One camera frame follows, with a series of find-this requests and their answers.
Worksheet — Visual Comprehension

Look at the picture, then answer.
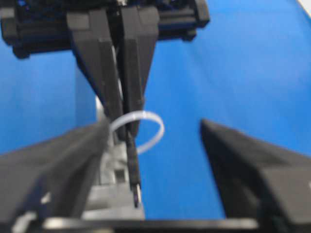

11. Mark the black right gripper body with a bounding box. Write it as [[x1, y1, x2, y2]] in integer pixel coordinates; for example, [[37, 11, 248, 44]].
[[0, 0, 210, 59]]

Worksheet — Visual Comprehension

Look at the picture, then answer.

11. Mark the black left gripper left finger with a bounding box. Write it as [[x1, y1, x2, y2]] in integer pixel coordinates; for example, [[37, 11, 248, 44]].
[[0, 122, 109, 233]]

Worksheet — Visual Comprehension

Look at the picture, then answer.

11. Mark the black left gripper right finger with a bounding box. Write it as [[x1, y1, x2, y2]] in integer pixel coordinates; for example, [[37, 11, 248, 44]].
[[200, 119, 311, 233]]

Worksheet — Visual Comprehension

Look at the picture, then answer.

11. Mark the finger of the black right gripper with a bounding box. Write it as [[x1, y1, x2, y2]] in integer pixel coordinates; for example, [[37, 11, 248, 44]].
[[66, 10, 127, 143], [120, 6, 160, 141]]

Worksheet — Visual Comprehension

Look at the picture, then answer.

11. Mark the black wire with plug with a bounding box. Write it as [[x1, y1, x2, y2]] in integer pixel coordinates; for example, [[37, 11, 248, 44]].
[[119, 7, 142, 209]]

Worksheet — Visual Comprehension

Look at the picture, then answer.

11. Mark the silver aluminium extrusion frame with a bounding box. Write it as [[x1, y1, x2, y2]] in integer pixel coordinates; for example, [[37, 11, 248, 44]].
[[82, 97, 146, 221]]

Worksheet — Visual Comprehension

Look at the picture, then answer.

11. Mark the white string loop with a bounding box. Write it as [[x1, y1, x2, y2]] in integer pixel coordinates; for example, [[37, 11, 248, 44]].
[[110, 111, 165, 155]]

